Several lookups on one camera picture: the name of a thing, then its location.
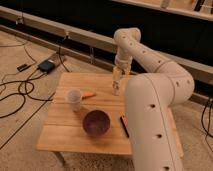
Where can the wooden table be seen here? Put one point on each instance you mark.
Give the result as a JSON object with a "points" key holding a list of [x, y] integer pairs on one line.
{"points": [[63, 130]]}

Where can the translucent plastic cup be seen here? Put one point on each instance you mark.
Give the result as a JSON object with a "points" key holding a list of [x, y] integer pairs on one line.
{"points": [[74, 97]]}

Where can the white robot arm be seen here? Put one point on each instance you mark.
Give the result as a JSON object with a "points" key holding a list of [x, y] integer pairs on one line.
{"points": [[147, 100]]}

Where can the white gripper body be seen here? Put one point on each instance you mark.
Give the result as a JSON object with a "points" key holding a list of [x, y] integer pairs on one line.
{"points": [[124, 64]]}

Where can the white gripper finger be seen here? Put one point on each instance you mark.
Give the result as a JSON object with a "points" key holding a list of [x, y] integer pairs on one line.
{"points": [[118, 74]]}

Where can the dark red bowl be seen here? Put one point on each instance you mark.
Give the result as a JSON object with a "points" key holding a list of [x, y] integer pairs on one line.
{"points": [[96, 123]]}

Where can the orange carrot toy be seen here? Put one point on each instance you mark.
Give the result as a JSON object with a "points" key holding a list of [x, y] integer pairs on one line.
{"points": [[88, 95]]}

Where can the clear plastic bottle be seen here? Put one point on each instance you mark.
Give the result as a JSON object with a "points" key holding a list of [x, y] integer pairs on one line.
{"points": [[116, 87]]}

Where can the small black device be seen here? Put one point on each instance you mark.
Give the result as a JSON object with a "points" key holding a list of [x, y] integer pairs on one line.
{"points": [[22, 67]]}

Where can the black power adapter box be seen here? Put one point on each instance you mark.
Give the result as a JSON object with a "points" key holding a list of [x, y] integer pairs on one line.
{"points": [[46, 66]]}

